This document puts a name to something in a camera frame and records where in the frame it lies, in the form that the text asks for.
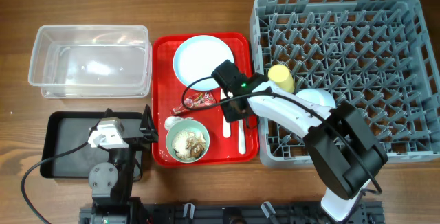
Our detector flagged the green bowl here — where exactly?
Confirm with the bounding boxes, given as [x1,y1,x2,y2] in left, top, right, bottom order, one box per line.
[166,120,210,164]

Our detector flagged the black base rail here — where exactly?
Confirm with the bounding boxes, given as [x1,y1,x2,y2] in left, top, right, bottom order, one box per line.
[78,201,382,224]

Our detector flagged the light blue bowl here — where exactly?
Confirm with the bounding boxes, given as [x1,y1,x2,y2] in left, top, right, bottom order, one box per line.
[296,89,336,108]

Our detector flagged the red snack wrapper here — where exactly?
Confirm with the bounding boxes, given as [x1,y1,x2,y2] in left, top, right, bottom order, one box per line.
[171,92,217,115]

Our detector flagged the light blue plate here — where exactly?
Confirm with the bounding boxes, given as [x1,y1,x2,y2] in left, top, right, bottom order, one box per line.
[173,35,234,87]

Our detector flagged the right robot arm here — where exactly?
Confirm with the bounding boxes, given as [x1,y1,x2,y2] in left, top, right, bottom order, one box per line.
[213,73,388,222]

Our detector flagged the rice and food scraps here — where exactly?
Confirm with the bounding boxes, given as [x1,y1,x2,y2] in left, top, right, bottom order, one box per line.
[172,129,207,161]

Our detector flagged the clear plastic storage bin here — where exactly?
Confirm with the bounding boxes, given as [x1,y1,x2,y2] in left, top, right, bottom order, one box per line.
[28,25,152,98]

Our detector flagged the black waste tray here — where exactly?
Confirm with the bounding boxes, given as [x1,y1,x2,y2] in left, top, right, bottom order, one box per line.
[40,111,137,179]

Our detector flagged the white tissue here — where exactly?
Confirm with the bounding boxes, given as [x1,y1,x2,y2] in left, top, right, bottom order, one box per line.
[164,116,193,131]

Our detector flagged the white plastic fork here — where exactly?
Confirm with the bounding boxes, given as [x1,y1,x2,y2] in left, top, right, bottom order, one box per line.
[221,89,231,138]

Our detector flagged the red plastic tray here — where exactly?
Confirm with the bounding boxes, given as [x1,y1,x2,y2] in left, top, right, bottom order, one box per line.
[151,34,259,167]

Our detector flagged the yellow plastic cup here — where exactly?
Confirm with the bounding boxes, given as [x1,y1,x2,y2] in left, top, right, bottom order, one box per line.
[268,64,295,93]

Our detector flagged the grey dishwasher rack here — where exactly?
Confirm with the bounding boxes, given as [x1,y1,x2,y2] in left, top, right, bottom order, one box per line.
[250,0,439,163]

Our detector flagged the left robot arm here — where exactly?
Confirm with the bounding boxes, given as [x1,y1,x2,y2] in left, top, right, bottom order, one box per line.
[78,105,159,224]

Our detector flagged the white plastic spoon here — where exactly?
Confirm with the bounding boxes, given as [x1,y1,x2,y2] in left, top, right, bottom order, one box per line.
[238,120,246,155]

